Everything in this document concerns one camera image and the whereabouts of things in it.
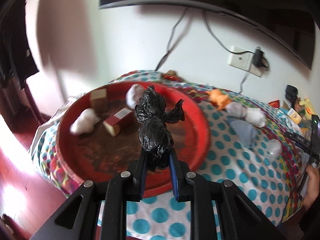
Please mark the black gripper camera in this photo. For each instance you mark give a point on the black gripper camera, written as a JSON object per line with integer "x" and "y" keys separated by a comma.
{"x": 315, "y": 134}

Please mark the red snack packet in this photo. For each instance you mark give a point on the red snack packet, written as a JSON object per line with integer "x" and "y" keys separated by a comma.
{"x": 275, "y": 103}

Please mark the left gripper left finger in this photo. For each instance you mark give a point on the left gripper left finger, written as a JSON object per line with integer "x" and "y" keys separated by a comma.
{"x": 139, "y": 176}

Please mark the person's right hand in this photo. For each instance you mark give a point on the person's right hand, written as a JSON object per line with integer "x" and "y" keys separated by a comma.
{"x": 312, "y": 190}

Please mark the dark hanging clothes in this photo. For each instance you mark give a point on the dark hanging clothes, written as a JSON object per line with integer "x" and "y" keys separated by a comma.
{"x": 16, "y": 58}

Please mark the black power adapter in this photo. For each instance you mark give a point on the black power adapter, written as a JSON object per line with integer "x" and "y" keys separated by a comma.
{"x": 258, "y": 59}

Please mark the red candy wrapper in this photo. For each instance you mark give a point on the red candy wrapper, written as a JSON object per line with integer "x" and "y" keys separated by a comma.
{"x": 172, "y": 76}

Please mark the polka dot bed sheet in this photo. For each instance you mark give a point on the polka dot bed sheet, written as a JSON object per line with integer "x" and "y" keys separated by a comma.
{"x": 160, "y": 216}

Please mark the round red tray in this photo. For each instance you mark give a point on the round red tray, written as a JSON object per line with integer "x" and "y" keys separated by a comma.
{"x": 98, "y": 156}

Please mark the black plastic bag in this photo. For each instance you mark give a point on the black plastic bag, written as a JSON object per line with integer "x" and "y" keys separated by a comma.
{"x": 153, "y": 135}

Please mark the red cigarette box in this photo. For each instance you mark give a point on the red cigarette box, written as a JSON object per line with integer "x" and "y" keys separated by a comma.
{"x": 116, "y": 122}

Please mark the yellow knitted duck toy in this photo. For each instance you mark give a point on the yellow knitted duck toy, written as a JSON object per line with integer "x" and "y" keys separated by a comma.
{"x": 308, "y": 107}

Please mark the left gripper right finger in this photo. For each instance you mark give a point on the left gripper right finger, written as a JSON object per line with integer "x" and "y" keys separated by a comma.
{"x": 178, "y": 170}

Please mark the grey white sock pair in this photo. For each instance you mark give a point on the grey white sock pair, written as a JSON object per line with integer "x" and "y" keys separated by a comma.
{"x": 254, "y": 116}

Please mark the brown cardboard box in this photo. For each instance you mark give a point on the brown cardboard box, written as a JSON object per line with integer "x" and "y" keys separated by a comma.
{"x": 98, "y": 100}

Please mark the blue grey sock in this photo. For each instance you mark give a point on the blue grey sock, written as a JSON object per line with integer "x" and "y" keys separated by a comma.
{"x": 245, "y": 131}

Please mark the white wall socket plate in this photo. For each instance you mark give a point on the white wall socket plate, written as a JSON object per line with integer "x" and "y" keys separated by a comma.
{"x": 243, "y": 62}

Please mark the yellow medicine box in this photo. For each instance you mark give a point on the yellow medicine box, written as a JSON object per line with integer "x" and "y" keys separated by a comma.
{"x": 294, "y": 116}

